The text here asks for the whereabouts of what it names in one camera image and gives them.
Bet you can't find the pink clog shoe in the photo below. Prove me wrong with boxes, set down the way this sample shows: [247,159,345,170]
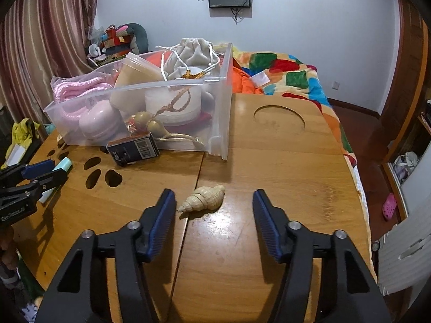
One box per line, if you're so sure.
[381,193,398,221]

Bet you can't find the white round box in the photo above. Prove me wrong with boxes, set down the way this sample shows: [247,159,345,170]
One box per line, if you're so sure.
[145,84,203,125]

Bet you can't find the pink rope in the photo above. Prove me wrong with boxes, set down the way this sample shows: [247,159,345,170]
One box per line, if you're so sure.
[51,75,113,125]

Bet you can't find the white cloth label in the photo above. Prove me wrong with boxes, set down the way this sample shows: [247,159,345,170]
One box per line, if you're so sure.
[251,72,270,87]

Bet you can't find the colourful patchwork blanket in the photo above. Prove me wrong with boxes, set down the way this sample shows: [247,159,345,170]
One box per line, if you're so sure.
[232,51,362,175]

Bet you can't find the grey cushion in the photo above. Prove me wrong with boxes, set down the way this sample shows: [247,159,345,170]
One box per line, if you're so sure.
[126,23,149,54]

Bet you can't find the clear plastic cup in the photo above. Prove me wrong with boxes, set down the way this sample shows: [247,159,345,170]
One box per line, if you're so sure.
[110,53,166,110]

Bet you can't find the white ribbed panel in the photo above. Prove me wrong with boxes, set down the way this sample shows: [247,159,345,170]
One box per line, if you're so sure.
[372,209,431,296]

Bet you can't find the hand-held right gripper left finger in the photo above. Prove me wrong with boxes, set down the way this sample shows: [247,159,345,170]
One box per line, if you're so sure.
[34,188,177,323]

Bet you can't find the striped pink curtain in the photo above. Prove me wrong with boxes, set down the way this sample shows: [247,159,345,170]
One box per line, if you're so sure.
[0,0,102,135]

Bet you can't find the beige gourd ornament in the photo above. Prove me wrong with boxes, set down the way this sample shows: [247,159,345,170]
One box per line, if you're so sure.
[130,111,205,148]

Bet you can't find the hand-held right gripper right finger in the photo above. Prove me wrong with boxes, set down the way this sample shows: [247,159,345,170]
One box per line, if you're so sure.
[252,189,393,323]

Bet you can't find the wooden wardrobe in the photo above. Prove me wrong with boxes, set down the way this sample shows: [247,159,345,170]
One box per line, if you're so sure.
[380,0,431,189]

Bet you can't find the clear plastic bin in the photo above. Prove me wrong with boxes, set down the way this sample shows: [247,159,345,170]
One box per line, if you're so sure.
[43,43,234,160]

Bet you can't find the golden bead string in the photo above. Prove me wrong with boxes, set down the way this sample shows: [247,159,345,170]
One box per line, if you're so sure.
[155,67,211,115]

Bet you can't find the light teal tube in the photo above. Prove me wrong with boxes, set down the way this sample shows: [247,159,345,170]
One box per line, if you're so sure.
[39,157,72,204]

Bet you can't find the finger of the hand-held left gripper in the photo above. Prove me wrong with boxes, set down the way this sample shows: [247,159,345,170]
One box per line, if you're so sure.
[0,160,56,187]
[15,167,68,199]

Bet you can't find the pink round case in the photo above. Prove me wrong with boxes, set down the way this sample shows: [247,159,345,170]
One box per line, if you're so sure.
[79,100,125,140]

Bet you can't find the beige spiral seashell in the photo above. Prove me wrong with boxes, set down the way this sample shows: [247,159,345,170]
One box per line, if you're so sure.
[177,184,225,213]

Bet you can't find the pile of clothes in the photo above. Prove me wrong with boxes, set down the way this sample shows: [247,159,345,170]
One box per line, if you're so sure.
[394,151,420,182]

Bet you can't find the white drawstring pouch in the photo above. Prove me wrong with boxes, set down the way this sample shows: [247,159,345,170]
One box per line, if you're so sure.
[157,38,223,79]

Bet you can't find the yellow cloth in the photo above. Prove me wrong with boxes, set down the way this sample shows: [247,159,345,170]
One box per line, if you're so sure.
[12,118,41,149]

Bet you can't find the wooden desk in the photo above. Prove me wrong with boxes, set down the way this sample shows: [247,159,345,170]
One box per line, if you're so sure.
[13,92,373,323]

